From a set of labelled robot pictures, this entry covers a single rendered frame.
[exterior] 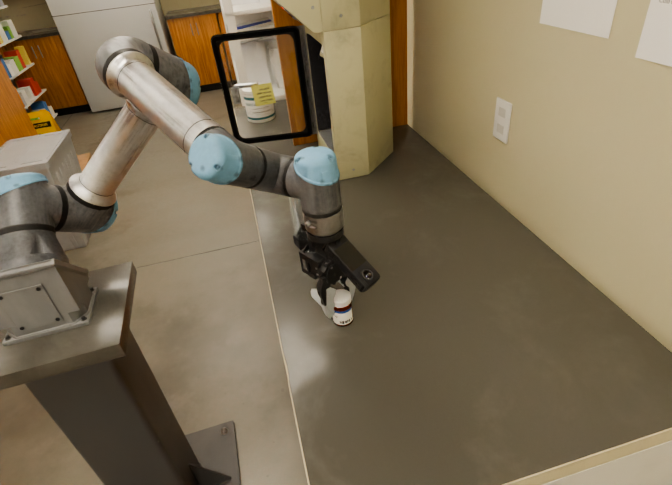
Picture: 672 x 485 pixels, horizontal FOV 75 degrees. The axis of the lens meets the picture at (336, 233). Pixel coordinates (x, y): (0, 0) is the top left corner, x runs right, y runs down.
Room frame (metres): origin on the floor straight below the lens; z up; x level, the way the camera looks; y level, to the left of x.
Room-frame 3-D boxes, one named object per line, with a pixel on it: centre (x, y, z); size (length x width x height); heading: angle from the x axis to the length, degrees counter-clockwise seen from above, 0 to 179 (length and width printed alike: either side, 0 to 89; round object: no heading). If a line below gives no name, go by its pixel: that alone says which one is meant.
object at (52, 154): (2.82, 1.95, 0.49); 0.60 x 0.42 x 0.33; 11
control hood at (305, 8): (1.48, 0.06, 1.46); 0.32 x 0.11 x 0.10; 11
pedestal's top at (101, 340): (0.81, 0.69, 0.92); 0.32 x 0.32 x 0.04; 13
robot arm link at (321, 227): (0.70, 0.02, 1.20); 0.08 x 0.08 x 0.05
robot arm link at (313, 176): (0.71, 0.02, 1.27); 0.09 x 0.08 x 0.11; 55
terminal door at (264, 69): (1.64, 0.20, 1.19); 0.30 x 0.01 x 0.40; 91
